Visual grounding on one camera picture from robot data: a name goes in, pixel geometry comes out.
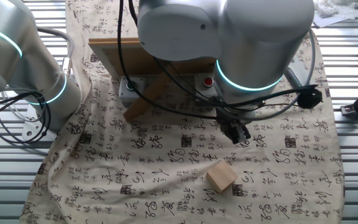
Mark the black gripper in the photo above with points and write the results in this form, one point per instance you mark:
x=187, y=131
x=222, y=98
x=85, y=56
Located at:
x=232, y=124

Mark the light wooden block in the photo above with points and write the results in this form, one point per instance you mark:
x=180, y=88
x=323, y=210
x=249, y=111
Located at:
x=221, y=177

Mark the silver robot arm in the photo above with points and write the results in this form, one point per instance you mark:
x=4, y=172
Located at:
x=253, y=37

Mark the grey push-button box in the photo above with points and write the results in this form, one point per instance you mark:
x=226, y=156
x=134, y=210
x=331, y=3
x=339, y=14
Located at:
x=126, y=93

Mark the beige calligraphy print cloth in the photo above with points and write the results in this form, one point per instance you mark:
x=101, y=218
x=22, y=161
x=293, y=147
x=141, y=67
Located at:
x=166, y=193

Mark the crumpled white tissue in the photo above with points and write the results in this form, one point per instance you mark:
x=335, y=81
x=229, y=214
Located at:
x=325, y=7

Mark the white paper sheet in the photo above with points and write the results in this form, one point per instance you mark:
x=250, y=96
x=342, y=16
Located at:
x=346, y=15

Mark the silver base mounting plate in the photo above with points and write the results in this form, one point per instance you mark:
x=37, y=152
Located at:
x=31, y=129

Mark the wooden picture frame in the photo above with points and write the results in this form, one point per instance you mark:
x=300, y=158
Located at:
x=129, y=59

